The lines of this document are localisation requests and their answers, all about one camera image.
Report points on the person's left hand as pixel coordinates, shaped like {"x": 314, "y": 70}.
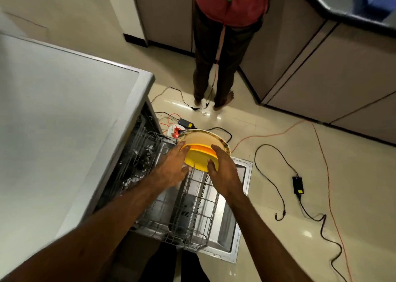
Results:
{"x": 171, "y": 169}

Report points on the person's right hand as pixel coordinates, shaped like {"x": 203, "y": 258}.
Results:
{"x": 225, "y": 173}

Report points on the person's left thumb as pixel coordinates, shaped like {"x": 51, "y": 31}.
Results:
{"x": 184, "y": 145}

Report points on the person's right thumb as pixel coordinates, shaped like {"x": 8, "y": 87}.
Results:
{"x": 219, "y": 152}

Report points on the beige patterned plate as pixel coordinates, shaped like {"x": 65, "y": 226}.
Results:
{"x": 206, "y": 138}

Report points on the yellow plastic bowl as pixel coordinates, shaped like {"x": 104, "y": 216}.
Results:
{"x": 200, "y": 157}

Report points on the person's right forearm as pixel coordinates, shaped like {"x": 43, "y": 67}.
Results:
{"x": 263, "y": 238}

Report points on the person's left forearm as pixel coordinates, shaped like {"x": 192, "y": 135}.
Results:
{"x": 83, "y": 234}

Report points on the white red extension socket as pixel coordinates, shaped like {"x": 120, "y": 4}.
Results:
{"x": 174, "y": 132}

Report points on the open dishwasher door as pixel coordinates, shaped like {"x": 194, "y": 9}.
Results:
{"x": 229, "y": 207}

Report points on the silver dishwasher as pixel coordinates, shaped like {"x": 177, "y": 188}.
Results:
{"x": 66, "y": 130}

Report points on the person's dark trousers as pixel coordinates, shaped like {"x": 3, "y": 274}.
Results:
{"x": 176, "y": 268}

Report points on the beige kitchen cabinets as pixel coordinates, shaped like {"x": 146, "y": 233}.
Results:
{"x": 312, "y": 59}

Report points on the dark kitchen countertop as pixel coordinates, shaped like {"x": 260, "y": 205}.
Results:
{"x": 346, "y": 3}

